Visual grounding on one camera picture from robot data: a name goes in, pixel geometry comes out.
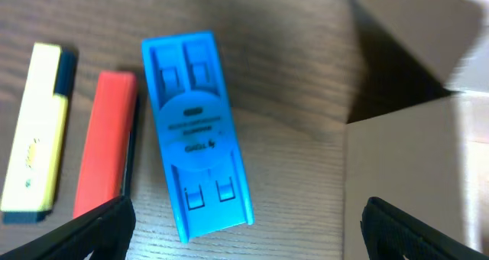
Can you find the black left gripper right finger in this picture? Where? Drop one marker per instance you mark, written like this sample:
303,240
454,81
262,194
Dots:
392,234

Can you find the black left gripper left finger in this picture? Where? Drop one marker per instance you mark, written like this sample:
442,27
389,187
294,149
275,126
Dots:
102,233

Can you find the red stapler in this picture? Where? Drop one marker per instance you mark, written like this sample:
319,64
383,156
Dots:
107,138

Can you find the yellow highlighter pen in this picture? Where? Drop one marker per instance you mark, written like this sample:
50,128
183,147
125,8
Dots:
31,179

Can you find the blue plastic staple remover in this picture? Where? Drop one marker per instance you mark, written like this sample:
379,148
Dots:
202,161

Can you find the brown cardboard box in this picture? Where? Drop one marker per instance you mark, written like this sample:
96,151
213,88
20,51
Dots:
424,149

